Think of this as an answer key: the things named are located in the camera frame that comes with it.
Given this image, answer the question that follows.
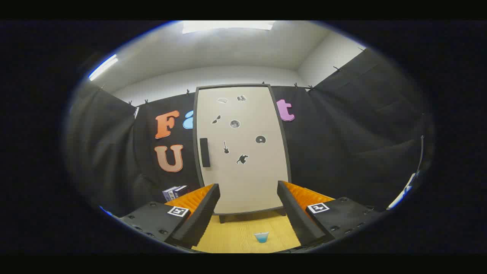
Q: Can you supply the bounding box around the white object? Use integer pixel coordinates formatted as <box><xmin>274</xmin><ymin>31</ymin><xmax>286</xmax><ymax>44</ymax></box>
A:
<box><xmin>387</xmin><ymin>173</ymin><xmax>416</xmax><ymax>210</ymax></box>

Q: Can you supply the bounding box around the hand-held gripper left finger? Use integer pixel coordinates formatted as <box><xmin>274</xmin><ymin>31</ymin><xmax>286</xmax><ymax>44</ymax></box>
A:
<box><xmin>120</xmin><ymin>183</ymin><xmax>221</xmax><ymax>250</ymax></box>

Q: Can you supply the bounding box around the white cabinet door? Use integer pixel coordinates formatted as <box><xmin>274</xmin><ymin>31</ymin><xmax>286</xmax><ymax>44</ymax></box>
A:
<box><xmin>197</xmin><ymin>87</ymin><xmax>289</xmax><ymax>214</ymax></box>

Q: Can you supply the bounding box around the grey cabinet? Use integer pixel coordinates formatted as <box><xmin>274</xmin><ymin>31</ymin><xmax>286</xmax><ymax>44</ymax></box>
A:
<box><xmin>193</xmin><ymin>84</ymin><xmax>292</xmax><ymax>223</ymax></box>

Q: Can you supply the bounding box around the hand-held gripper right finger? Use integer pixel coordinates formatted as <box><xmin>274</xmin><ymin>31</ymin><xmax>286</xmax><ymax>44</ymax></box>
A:
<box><xmin>277</xmin><ymin>180</ymin><xmax>383</xmax><ymax>247</ymax></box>

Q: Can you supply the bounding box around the ceiling light panel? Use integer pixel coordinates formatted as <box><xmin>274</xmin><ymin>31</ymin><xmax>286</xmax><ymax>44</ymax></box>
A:
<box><xmin>88</xmin><ymin>54</ymin><xmax>119</xmax><ymax>81</ymax></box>

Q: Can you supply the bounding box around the black door handle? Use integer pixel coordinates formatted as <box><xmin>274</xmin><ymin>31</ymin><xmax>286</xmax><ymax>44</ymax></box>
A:
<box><xmin>200</xmin><ymin>138</ymin><xmax>211</xmax><ymax>168</ymax></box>

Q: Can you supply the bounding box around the black backdrop cloth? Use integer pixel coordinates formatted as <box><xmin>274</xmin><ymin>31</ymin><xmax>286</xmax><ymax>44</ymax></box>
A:
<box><xmin>65</xmin><ymin>48</ymin><xmax>434</xmax><ymax>217</ymax></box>

